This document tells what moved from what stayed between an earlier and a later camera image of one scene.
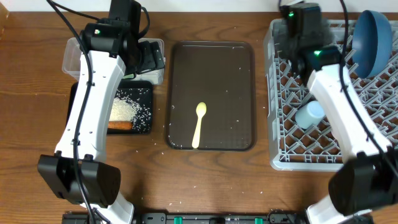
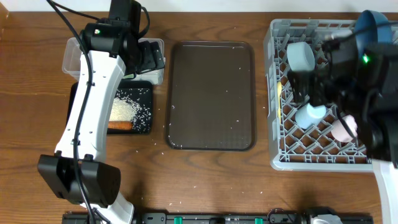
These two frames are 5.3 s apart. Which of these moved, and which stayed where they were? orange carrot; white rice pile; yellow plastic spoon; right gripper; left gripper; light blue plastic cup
Moved: yellow plastic spoon; right gripper
Stayed: orange carrot; white rice pile; light blue plastic cup; left gripper
